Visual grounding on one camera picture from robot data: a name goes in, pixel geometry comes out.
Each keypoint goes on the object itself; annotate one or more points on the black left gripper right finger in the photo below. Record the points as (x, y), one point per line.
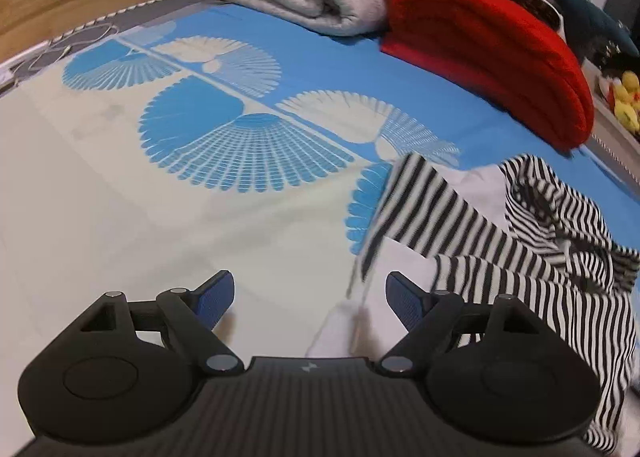
(435, 322)

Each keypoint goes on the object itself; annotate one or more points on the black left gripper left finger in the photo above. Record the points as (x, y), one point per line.
(186, 320)

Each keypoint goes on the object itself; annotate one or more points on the black white striped garment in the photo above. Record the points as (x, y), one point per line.
(512, 228)

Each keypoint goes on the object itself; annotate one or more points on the blue and cream bedsheet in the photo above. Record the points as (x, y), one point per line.
(214, 137)

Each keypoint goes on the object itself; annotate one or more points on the yellow plush toy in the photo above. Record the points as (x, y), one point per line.
(623, 100)

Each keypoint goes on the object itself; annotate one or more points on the red knitted pillow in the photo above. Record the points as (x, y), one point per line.
(497, 50)

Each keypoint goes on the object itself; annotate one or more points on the dark teal plush toy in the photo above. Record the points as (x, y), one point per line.
(584, 23)

